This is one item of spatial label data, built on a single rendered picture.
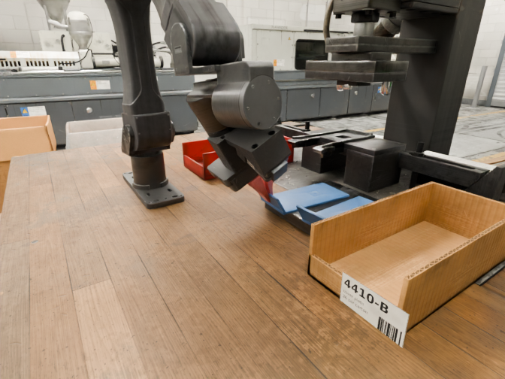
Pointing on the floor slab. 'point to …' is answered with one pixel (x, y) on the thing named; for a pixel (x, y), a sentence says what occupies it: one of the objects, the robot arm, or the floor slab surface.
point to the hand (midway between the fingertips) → (267, 195)
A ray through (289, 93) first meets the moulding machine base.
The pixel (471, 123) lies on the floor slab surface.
